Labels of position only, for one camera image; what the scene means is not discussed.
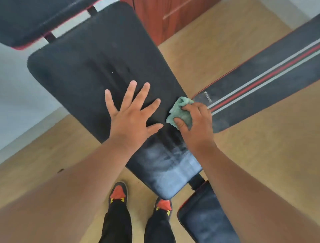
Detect person's left hand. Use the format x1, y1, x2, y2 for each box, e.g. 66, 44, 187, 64
104, 80, 164, 156

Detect person's right hand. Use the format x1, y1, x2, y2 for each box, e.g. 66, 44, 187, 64
173, 102, 217, 158

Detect green cleaning cloth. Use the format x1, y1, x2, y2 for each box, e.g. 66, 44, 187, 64
166, 96, 195, 130

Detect black weight bench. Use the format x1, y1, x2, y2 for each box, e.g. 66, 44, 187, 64
0, 0, 240, 243

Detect person's left forearm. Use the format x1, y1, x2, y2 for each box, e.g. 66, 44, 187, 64
0, 139, 132, 243

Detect person's right forearm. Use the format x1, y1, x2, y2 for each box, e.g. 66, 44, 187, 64
196, 145, 320, 243

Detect red black left shoe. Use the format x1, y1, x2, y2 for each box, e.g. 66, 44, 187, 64
109, 181, 129, 205

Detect red black shoe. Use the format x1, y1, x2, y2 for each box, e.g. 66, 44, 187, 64
154, 196, 173, 217
109, 181, 129, 205

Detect striped black sit-up bench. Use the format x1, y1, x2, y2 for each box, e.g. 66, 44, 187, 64
192, 14, 320, 134

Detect red black right shoe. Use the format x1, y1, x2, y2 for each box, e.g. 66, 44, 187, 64
154, 196, 173, 217

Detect black trousers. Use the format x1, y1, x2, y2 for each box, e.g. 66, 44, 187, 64
99, 199, 177, 243

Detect red-brown wooden door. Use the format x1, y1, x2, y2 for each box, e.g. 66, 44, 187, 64
120, 0, 222, 46

